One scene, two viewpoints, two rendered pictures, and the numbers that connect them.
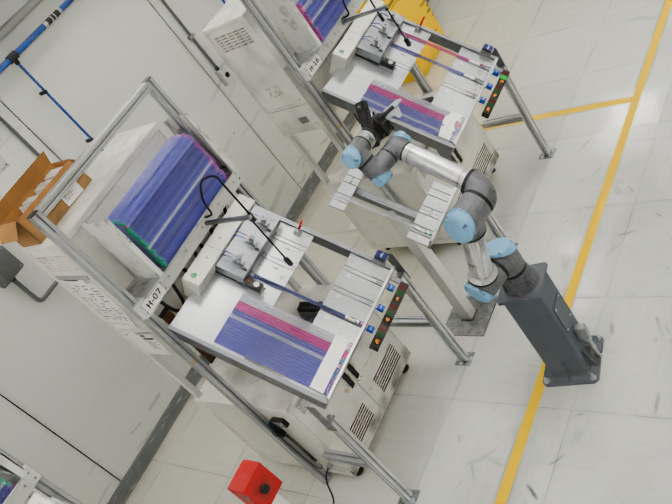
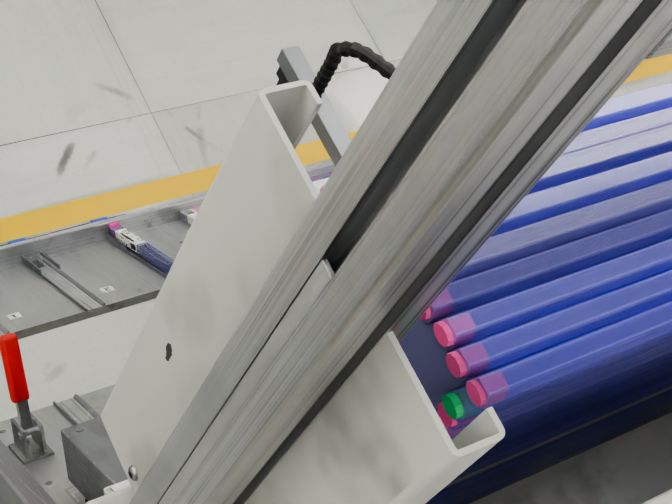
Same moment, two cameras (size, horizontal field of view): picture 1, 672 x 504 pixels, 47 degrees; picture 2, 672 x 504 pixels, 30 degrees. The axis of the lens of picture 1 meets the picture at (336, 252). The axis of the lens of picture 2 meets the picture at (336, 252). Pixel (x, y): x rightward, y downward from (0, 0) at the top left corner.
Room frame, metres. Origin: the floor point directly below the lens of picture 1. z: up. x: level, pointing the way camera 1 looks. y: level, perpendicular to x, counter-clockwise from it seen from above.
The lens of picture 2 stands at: (3.40, 0.05, 2.07)
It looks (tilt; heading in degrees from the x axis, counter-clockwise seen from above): 53 degrees down; 159
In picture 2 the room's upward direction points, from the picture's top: 34 degrees clockwise
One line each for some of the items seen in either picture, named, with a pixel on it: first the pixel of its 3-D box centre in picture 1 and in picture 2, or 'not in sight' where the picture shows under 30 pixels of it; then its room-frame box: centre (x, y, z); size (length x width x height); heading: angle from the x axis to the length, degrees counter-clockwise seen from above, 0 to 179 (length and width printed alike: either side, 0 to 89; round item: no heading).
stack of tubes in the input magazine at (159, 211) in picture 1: (168, 199); (655, 272); (2.97, 0.39, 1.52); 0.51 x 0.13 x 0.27; 127
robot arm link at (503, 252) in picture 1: (502, 257); not in sight; (2.31, -0.49, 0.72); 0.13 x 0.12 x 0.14; 111
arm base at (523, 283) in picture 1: (516, 274); not in sight; (2.32, -0.49, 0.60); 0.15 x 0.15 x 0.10
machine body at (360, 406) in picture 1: (309, 379); not in sight; (3.03, 0.51, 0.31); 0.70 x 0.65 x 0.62; 127
